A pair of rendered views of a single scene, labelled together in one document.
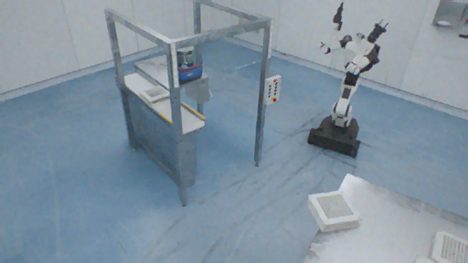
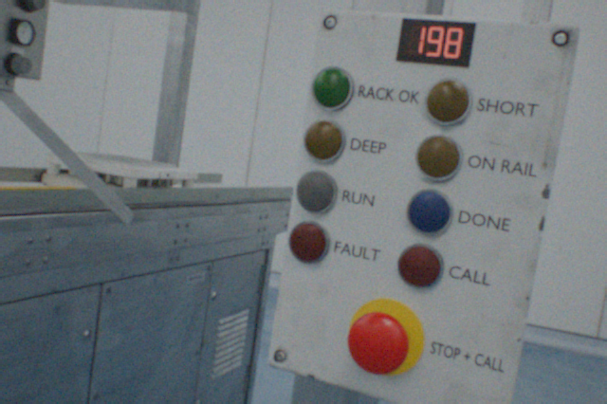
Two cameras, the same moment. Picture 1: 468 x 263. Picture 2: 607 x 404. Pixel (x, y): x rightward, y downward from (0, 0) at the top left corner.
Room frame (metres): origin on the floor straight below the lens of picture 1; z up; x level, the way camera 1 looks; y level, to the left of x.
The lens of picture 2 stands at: (2.57, -0.79, 0.99)
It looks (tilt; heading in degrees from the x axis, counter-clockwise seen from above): 5 degrees down; 62
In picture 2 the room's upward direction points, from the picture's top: 9 degrees clockwise
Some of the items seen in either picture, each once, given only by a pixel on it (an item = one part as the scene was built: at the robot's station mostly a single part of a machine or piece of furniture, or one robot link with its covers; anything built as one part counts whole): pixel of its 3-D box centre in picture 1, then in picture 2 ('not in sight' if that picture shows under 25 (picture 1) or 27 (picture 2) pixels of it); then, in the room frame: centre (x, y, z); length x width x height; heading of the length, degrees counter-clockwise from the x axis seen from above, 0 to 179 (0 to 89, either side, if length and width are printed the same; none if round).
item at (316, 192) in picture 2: not in sight; (315, 192); (2.79, -0.39, 0.96); 0.03 x 0.01 x 0.03; 129
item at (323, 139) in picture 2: not in sight; (323, 139); (2.79, -0.39, 0.99); 0.03 x 0.01 x 0.03; 129
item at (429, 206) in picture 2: not in sight; (429, 211); (2.84, -0.46, 0.96); 0.03 x 0.01 x 0.03; 129
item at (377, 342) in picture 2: not in sight; (383, 339); (2.83, -0.45, 0.87); 0.04 x 0.04 x 0.04; 39
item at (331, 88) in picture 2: not in sight; (331, 87); (2.79, -0.39, 1.03); 0.03 x 0.01 x 0.03; 129
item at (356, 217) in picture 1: (334, 207); not in sight; (1.43, -0.67, 0.88); 0.25 x 0.24 x 0.02; 102
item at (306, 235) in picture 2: not in sight; (307, 242); (2.79, -0.39, 0.92); 0.03 x 0.01 x 0.03; 129
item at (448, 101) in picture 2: not in sight; (448, 101); (2.84, -0.46, 1.03); 0.03 x 0.01 x 0.03; 129
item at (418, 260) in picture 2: not in sight; (419, 266); (2.84, -0.46, 0.92); 0.03 x 0.01 x 0.03; 129
